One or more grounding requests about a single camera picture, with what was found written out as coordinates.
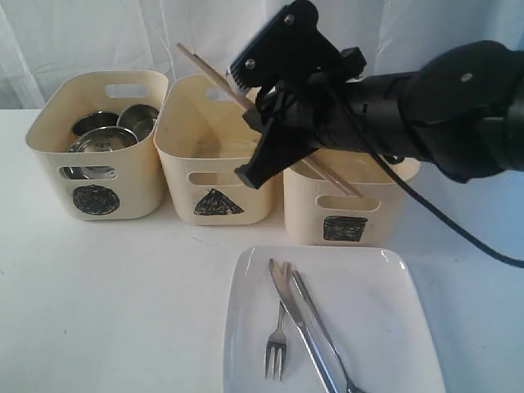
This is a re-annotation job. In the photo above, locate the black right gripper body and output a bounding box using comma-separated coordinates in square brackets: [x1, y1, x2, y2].
[261, 79, 368, 151]

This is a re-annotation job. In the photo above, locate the wooden chopstick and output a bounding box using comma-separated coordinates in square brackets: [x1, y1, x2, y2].
[192, 52, 357, 197]
[175, 43, 365, 198]

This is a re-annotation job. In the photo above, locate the steel mug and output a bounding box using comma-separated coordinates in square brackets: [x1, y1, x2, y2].
[116, 104, 160, 142]
[71, 111, 119, 136]

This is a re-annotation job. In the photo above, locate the stainless steel bowl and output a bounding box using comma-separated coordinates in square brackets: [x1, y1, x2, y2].
[61, 126, 138, 179]

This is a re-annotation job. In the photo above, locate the steel table knife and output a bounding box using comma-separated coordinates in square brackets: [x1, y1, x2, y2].
[269, 259, 338, 393]

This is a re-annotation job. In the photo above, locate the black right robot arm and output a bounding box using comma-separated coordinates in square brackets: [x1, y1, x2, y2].
[236, 41, 523, 188]

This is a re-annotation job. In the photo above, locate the cream bin with square mark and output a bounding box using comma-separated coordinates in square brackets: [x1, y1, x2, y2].
[283, 150, 406, 246]

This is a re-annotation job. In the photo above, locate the cream bin with triangle mark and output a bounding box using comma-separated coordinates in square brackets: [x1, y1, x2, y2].
[154, 75, 282, 226]

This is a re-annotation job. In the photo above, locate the cream bin with circle mark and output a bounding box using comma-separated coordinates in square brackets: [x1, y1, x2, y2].
[25, 70, 169, 220]

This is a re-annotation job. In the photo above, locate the white rectangular plate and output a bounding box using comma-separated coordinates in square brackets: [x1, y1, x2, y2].
[223, 246, 445, 392]

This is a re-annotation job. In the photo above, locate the white backdrop curtain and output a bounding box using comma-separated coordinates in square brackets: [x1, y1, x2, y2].
[1, 1, 523, 109]

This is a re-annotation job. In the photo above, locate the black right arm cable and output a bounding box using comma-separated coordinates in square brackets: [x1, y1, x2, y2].
[318, 77, 524, 269]

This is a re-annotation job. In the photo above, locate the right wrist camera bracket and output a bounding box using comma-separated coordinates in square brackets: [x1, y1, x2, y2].
[226, 1, 367, 96]

